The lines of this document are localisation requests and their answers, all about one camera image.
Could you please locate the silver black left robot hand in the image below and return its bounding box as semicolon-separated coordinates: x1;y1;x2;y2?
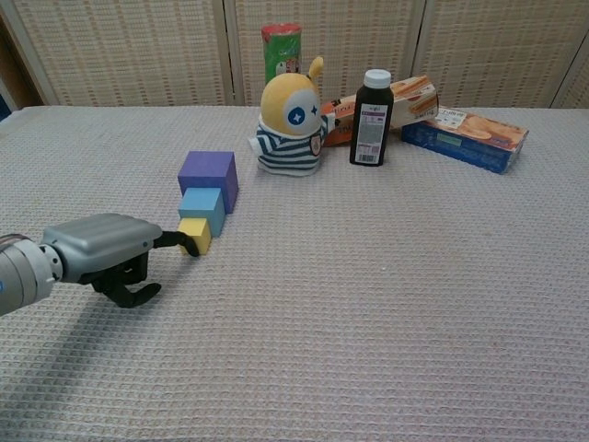
40;213;202;308

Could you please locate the small yellow foam cube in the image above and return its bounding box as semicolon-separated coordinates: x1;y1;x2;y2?
177;217;213;257

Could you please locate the medium light blue foam cube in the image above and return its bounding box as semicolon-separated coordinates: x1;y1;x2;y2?
178;187;226;238

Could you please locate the large purple foam cube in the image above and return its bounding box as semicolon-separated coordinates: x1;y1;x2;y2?
177;150;239;215

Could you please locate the beige woven folding screen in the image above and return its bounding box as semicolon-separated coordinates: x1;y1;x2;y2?
0;0;589;110

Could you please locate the yellow plush toy striped shirt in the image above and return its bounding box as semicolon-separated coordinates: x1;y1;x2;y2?
248;55;336;177

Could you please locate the green chips can red lid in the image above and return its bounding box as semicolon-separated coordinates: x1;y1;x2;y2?
260;23;304;87

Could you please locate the white woven tablecloth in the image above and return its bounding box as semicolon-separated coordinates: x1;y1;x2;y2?
0;105;589;442

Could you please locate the dark juice bottle white cap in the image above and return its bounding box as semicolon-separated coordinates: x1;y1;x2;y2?
349;68;393;168

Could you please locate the orange wafer snack box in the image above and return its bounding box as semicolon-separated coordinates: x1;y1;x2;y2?
319;75;441;148

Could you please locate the blue biscuit box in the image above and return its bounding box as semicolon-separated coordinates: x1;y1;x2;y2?
399;106;530;175

